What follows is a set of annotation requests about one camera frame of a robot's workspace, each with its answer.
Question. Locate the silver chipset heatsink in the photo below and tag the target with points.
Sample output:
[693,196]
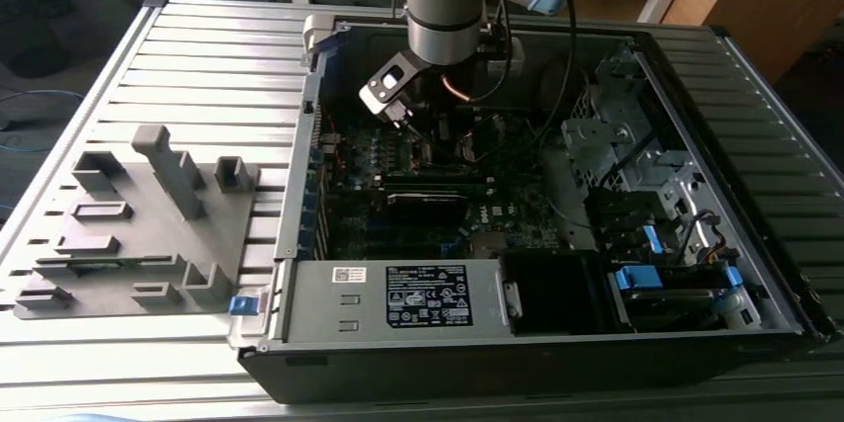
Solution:
[488,242]

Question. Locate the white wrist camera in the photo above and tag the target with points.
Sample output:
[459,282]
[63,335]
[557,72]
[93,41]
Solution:
[389,83]

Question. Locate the black plastic shroud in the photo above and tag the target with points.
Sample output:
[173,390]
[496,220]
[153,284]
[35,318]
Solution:
[553,293]

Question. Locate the hard disk in blue carrier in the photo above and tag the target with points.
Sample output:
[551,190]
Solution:
[636,278]

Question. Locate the grey power supply unit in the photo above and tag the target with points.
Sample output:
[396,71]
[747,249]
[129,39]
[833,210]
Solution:
[316,313]

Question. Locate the pale blue object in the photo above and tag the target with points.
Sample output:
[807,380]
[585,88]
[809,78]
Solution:
[99,418]

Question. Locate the grey parts rack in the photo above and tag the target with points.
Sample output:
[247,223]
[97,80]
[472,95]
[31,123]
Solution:
[157,254]

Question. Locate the blue plastic clip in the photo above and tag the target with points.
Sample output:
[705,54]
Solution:
[651,239]

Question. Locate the black PC case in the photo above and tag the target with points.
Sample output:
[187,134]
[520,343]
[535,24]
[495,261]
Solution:
[461,372]

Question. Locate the silver drive cage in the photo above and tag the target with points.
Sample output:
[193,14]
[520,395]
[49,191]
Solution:
[593,138]

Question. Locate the blue case latch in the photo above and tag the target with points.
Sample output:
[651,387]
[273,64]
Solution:
[243,306]

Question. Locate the CPU socket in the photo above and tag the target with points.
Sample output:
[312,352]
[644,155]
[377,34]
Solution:
[439,165]

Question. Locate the black office chair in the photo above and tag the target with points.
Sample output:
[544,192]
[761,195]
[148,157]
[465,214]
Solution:
[33,46]

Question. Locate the black graphics card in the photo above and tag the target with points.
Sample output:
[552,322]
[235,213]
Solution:
[425,209]

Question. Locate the green motherboard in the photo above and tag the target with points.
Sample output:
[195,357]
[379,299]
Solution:
[520,194]

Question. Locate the small wrist camera box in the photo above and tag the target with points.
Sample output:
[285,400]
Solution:
[508,59]

